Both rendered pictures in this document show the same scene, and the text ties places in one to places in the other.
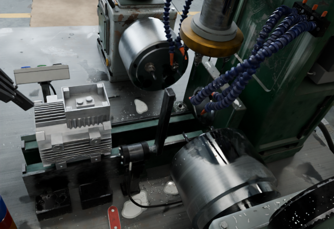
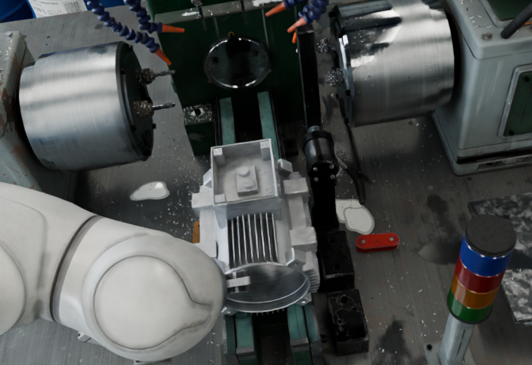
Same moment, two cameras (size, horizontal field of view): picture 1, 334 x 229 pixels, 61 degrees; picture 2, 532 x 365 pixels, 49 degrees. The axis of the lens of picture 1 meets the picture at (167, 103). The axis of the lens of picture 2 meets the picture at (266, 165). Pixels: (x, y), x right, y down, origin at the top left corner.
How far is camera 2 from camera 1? 76 cm
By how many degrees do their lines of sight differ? 39
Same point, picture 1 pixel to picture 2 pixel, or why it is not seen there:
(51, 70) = not seen: hidden behind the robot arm
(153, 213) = (369, 194)
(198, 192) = (421, 69)
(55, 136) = (298, 237)
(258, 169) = not seen: outside the picture
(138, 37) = (80, 96)
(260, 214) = (471, 5)
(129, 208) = (359, 222)
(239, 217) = (476, 23)
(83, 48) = not seen: outside the picture
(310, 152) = not seen: hidden behind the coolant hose
